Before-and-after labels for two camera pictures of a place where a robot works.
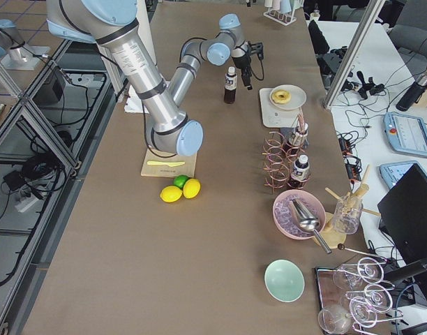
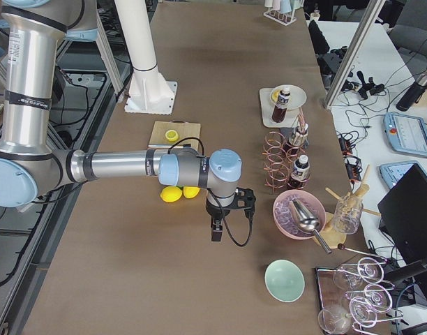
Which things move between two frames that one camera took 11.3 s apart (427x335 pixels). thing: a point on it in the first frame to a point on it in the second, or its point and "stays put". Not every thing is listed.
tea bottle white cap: (230, 86) to (285, 92)
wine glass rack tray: (350, 297) stays put
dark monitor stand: (408, 213) stays put
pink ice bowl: (287, 220) stays put
